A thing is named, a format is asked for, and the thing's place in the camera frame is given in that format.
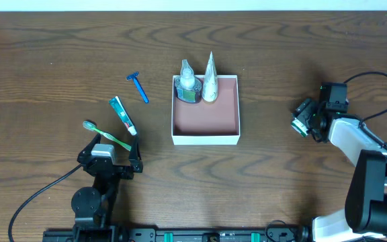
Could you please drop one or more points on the white box with pink interior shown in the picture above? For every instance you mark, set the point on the white box with pink interior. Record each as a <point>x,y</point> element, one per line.
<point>208,124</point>

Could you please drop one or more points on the small white green packet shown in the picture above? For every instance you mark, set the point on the small white green packet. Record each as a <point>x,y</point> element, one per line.
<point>299,127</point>

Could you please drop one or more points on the green toothpaste tube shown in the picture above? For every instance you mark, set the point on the green toothpaste tube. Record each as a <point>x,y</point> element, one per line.
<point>116,104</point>

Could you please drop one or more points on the blue disposable razor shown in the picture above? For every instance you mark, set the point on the blue disposable razor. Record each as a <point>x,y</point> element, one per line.
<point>134,78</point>

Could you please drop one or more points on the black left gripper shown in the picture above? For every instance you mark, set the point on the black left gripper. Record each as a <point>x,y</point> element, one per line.
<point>113,169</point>

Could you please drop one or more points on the white lotion tube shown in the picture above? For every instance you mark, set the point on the white lotion tube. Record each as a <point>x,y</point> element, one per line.
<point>210,83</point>

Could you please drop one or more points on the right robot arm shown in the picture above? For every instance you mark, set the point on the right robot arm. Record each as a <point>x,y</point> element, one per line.
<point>365,211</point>

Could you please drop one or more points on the green toothbrush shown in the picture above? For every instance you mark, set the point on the green toothbrush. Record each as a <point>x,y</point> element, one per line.
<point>92,127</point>

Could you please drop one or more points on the clear foam soap pump bottle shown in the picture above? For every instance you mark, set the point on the clear foam soap pump bottle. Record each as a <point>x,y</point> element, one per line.
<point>187,86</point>

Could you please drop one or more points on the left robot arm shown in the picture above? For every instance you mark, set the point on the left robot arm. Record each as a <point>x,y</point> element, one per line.
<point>93,205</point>

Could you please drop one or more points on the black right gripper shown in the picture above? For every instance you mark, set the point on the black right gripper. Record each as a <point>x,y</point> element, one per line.
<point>313,121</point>

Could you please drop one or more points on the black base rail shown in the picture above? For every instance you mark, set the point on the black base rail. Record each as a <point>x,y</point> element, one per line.
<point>277,233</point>

